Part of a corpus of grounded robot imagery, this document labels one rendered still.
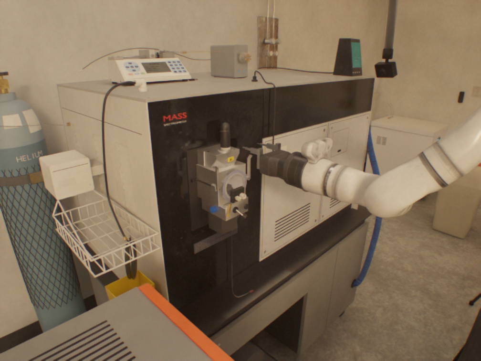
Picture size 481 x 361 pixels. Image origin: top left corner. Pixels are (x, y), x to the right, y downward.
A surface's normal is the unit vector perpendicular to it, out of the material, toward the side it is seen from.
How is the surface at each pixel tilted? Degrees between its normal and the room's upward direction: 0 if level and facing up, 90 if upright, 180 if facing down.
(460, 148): 72
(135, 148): 90
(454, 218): 93
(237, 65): 90
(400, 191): 64
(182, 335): 0
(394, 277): 0
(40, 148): 90
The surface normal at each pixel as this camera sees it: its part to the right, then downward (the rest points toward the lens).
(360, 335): 0.00, -0.93
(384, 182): -0.54, -0.40
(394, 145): -0.71, 0.26
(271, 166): -0.43, 0.34
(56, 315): 0.33, 0.35
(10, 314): 0.70, 0.26
